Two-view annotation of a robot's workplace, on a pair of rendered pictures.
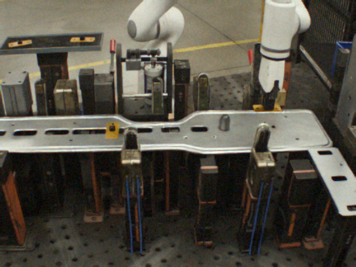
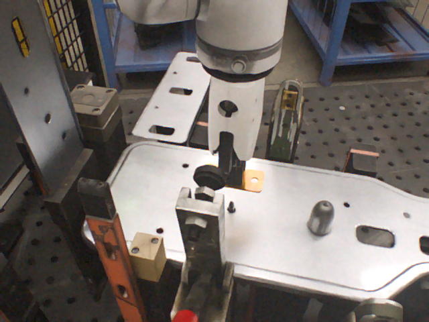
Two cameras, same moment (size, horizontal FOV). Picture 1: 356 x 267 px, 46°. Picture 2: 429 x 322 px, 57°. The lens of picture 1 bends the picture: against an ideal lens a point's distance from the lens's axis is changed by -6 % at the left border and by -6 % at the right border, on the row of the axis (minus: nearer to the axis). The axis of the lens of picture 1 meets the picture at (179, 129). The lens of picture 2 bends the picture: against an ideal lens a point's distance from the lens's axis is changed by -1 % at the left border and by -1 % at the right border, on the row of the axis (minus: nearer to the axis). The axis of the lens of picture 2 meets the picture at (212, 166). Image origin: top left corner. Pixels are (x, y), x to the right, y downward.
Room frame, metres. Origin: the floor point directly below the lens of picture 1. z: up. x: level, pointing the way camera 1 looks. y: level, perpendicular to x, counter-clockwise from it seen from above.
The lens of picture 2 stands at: (1.51, -0.17, 1.46)
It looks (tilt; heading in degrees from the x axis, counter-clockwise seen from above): 46 degrees down; 199
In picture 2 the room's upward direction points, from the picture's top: straight up
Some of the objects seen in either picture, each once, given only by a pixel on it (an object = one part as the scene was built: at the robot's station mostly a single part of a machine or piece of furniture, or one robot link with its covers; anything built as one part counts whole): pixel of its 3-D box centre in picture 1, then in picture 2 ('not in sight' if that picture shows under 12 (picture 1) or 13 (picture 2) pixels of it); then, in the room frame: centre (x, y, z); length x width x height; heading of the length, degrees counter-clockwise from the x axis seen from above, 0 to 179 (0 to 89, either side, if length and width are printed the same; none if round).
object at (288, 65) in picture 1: (279, 114); (132, 308); (1.32, -0.35, 0.95); 0.03 x 0.01 x 0.50; 95
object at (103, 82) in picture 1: (107, 126); not in sight; (1.31, 0.25, 0.89); 0.13 x 0.11 x 0.38; 5
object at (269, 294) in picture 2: (238, 167); (265, 272); (1.15, -0.20, 0.84); 0.12 x 0.05 x 0.29; 5
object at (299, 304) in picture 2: (220, 168); (301, 280); (1.15, -0.14, 0.84); 0.05 x 0.05 x 0.29; 5
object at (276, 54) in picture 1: (274, 49); (238, 45); (1.16, -0.26, 1.26); 0.09 x 0.08 x 0.03; 5
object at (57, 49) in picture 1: (51, 42); not in sight; (1.43, 0.46, 1.16); 0.37 x 0.14 x 0.02; 95
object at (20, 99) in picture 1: (24, 129); not in sight; (1.25, 0.54, 0.90); 0.13 x 0.10 x 0.41; 5
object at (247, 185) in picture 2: (267, 107); (232, 174); (1.16, -0.26, 1.07); 0.08 x 0.04 x 0.01; 95
